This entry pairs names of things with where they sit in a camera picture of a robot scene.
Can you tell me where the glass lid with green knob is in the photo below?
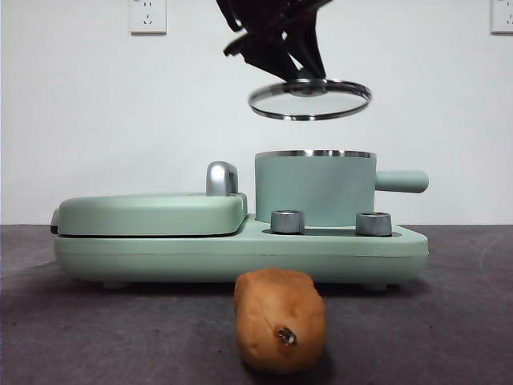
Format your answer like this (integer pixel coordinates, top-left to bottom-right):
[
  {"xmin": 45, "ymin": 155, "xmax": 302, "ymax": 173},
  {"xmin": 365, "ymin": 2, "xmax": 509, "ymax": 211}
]
[{"xmin": 247, "ymin": 70, "xmax": 373, "ymax": 121}]

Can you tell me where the brown potato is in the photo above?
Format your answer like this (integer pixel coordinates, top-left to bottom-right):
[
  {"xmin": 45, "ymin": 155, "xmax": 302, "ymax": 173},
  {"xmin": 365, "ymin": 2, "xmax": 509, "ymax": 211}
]
[{"xmin": 233, "ymin": 267, "xmax": 326, "ymax": 376}]

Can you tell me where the silver control knob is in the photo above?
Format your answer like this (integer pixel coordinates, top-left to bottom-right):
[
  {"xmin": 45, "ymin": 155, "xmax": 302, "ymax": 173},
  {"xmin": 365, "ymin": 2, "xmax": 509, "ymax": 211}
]
[
  {"xmin": 355, "ymin": 211, "xmax": 393, "ymax": 237},
  {"xmin": 270, "ymin": 209, "xmax": 306, "ymax": 234}
]

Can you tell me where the green hinged griddle cover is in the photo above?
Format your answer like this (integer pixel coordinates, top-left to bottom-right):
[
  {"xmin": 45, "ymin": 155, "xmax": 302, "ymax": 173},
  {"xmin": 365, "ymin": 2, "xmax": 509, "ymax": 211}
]
[{"xmin": 50, "ymin": 191, "xmax": 249, "ymax": 237}]

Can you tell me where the green breakfast machine base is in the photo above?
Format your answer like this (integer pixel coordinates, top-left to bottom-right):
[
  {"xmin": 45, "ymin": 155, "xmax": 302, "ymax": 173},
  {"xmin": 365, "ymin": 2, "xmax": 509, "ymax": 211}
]
[{"xmin": 54, "ymin": 214, "xmax": 429, "ymax": 292}]

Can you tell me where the white wall socket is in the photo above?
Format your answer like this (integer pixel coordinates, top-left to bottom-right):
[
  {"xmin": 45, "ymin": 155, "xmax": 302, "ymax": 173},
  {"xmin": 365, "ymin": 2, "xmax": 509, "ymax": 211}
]
[
  {"xmin": 128, "ymin": 0, "xmax": 168, "ymax": 35},
  {"xmin": 491, "ymin": 0, "xmax": 513, "ymax": 35}
]

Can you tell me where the chrome griddle cover handle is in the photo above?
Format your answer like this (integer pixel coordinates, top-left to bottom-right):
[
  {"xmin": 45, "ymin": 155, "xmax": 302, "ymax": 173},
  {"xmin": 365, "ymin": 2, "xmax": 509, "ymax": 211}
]
[{"xmin": 205, "ymin": 160, "xmax": 240, "ymax": 197}]

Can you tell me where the green steamer pot with handle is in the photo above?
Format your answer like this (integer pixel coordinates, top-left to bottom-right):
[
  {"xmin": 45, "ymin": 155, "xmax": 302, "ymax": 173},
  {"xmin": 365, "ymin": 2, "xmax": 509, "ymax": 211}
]
[{"xmin": 254, "ymin": 148, "xmax": 430, "ymax": 224}]

